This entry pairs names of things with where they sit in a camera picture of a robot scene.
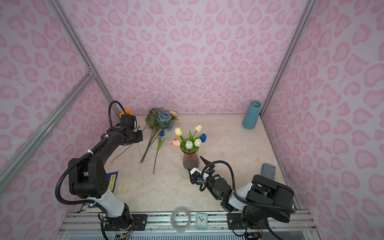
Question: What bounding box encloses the red glass vase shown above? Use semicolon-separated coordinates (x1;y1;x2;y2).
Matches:
183;151;200;171

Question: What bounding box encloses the grey sponge block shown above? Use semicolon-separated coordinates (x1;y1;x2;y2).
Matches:
261;163;276;181

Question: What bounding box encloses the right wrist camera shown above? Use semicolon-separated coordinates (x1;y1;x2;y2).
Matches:
189;168;209;185

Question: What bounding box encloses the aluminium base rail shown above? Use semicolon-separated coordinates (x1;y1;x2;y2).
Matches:
55;211;320;240

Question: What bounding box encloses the clear tape roll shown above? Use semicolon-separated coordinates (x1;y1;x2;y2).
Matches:
170;207;192;233

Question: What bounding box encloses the yellow tulip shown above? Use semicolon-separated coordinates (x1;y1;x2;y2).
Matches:
175;128;186;144

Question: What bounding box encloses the large white tulip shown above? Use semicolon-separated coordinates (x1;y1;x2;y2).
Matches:
182;141;199;154

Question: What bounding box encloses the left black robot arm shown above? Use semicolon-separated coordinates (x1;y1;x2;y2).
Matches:
55;108;143;239

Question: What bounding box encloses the small teal alarm clock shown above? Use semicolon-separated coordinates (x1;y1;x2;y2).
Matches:
195;213;208;230

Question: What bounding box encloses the pink tulip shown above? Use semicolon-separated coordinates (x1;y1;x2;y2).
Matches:
171;140;186;151

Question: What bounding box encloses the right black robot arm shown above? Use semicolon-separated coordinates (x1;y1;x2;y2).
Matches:
187;158;296;240

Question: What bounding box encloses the teal cylindrical vase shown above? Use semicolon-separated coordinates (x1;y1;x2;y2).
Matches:
242;101;262;130

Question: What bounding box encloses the orange flower stem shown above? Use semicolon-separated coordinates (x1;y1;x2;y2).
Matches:
111;110;140;162

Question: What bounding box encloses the blue rose bouquet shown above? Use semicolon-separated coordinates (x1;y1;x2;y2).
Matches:
140;108;179;163

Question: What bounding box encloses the small blue tulip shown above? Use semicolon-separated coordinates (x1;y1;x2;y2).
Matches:
153;130;165;175

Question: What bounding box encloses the blue book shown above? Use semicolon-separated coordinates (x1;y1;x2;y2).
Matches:
86;172;119;213

